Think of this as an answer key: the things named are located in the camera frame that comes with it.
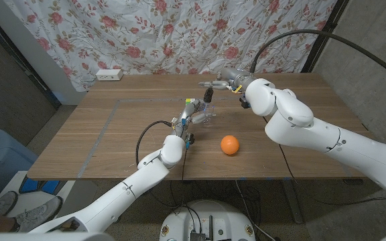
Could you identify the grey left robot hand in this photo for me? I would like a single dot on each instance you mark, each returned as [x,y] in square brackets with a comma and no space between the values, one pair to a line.
[189,114]

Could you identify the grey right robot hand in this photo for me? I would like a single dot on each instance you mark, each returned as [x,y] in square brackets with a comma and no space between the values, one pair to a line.
[236,78]

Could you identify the clear plastic spray bottle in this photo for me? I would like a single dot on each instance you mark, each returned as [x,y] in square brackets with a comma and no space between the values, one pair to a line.
[208,117]

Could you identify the black spray trigger top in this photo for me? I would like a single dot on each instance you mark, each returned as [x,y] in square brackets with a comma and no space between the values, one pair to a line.
[208,94]

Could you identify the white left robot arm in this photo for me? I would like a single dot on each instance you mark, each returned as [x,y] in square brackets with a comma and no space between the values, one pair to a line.
[119,194]

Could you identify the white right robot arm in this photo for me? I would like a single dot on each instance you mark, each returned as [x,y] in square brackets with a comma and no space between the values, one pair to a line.
[330,130]

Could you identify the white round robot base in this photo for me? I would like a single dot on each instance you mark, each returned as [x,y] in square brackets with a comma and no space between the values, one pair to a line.
[208,217]

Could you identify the multicoloured Rubik's cube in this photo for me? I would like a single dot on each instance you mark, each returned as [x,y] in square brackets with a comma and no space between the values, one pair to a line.
[189,99]

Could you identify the orange ball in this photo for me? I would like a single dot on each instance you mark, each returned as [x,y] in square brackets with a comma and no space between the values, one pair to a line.
[230,145]

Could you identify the grey tape outline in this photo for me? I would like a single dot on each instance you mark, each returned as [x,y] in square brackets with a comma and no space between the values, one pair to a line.
[146,99]

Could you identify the floral print backdrop cloth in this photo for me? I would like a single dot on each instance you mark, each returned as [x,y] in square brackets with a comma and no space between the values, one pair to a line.
[179,33]

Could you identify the white power strip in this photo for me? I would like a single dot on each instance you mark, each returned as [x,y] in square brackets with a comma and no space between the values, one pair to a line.
[109,74]

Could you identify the black backdrop stand pole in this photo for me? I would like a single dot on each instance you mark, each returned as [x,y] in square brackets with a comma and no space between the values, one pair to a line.
[324,36]

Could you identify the grey table leg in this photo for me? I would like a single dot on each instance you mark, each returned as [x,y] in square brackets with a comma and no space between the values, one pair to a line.
[293,204]

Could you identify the white platform with blue pads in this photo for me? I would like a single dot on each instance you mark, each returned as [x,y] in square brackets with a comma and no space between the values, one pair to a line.
[32,201]

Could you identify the grey sneaker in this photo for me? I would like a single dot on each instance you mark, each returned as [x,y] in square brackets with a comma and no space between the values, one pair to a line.
[37,212]
[3,202]

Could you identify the white robot torso edge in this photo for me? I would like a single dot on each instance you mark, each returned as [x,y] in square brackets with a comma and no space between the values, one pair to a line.
[45,237]

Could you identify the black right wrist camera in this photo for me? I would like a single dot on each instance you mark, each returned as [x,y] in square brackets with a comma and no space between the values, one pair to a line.
[244,102]

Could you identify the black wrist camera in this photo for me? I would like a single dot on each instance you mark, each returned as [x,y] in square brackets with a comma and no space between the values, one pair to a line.
[244,102]
[190,139]

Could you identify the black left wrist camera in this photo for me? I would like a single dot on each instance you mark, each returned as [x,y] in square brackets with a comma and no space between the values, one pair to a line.
[190,139]

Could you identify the black wall edge strip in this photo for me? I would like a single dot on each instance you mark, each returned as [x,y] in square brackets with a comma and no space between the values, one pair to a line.
[39,80]

